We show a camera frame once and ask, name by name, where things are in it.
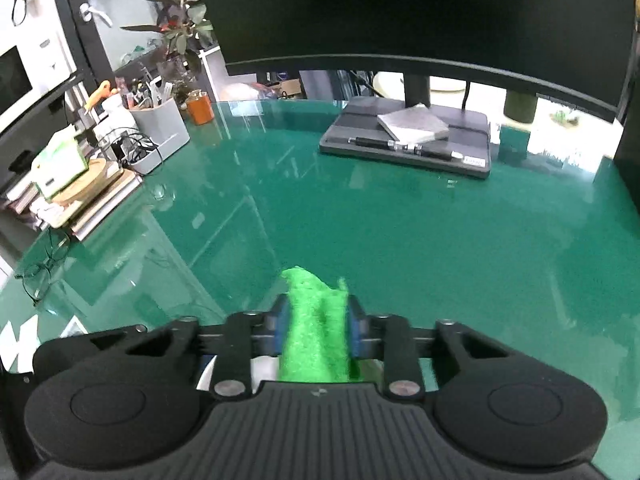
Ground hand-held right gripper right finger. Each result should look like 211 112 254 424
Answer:
346 295 511 398

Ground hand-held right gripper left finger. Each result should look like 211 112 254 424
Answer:
87 294 292 400

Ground green cloth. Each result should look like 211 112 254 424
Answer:
279 266 364 384

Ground dark grey monitor stand base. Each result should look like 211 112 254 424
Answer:
318 97 494 180

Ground black pen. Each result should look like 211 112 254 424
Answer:
348 137 464 162

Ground grey notepad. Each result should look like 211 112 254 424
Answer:
376 103 451 144

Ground stack of books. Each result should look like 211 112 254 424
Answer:
0 166 147 242

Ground grey desk organizer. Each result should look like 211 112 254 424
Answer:
128 95 192 176

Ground orange jar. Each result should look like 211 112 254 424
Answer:
185 90 216 126

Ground round wooden board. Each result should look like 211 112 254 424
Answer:
49 157 109 207

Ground eyeglasses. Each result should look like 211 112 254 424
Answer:
14 231 72 309

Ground white plastic bottle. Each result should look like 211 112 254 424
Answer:
101 92 139 132

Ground green tissue box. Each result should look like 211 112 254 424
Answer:
30 127 94 202

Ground dark green cup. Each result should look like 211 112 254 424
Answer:
503 89 539 124

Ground potted plant with red leaves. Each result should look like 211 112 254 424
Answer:
119 0 217 107

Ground black curved monitor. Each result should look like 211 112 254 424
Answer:
191 0 637 124

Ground white microwave oven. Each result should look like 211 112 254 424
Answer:
0 34 79 132

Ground black cables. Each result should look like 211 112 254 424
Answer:
96 129 162 167

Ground orange handled tool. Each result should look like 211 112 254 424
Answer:
82 80 119 112

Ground silver door handle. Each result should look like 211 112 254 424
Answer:
79 3 114 27

